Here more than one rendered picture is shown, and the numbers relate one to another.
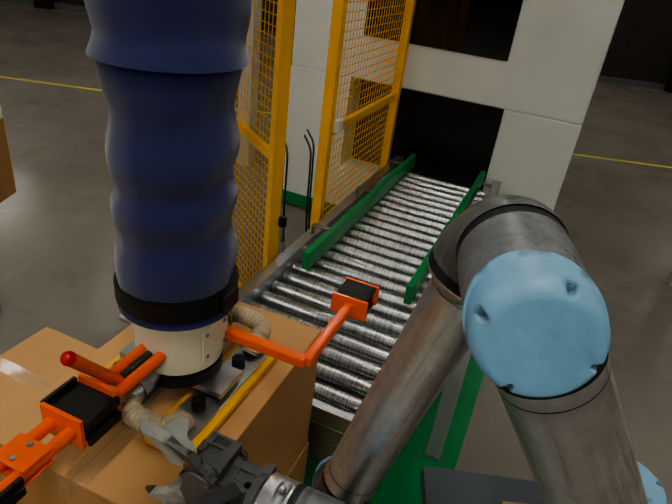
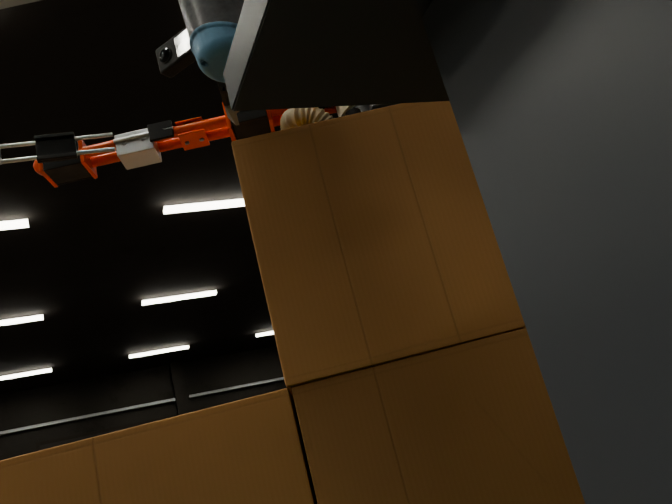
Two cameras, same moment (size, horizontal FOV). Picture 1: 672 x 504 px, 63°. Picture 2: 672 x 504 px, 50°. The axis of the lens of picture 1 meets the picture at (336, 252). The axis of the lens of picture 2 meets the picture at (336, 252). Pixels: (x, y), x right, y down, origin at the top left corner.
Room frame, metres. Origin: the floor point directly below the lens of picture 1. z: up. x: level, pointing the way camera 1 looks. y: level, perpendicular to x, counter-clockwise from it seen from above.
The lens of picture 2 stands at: (0.22, -0.79, 0.39)
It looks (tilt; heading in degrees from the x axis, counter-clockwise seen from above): 18 degrees up; 66
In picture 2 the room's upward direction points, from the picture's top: 15 degrees counter-clockwise
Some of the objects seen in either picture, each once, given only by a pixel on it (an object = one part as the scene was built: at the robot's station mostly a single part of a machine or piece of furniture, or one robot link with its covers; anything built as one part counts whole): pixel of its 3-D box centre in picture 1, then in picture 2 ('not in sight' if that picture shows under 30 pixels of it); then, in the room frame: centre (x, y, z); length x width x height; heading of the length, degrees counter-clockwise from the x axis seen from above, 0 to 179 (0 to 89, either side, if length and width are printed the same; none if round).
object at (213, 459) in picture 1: (227, 480); not in sight; (0.53, 0.11, 1.07); 0.12 x 0.09 x 0.08; 70
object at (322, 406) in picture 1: (264, 388); not in sight; (1.24, 0.16, 0.58); 0.70 x 0.03 x 0.06; 70
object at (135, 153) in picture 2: not in sight; (138, 148); (0.43, 0.45, 1.07); 0.07 x 0.07 x 0.04; 70
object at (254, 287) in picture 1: (325, 235); not in sight; (2.46, 0.06, 0.50); 2.31 x 0.05 x 0.19; 160
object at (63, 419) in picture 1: (82, 410); (249, 121); (0.63, 0.37, 1.08); 0.10 x 0.08 x 0.06; 70
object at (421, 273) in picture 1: (461, 223); not in sight; (2.58, -0.62, 0.60); 1.60 x 0.11 x 0.09; 160
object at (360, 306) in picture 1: (355, 298); not in sight; (1.06, -0.06, 1.08); 0.09 x 0.08 x 0.05; 70
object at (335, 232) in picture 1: (365, 196); not in sight; (2.77, -0.12, 0.60); 1.60 x 0.11 x 0.09; 160
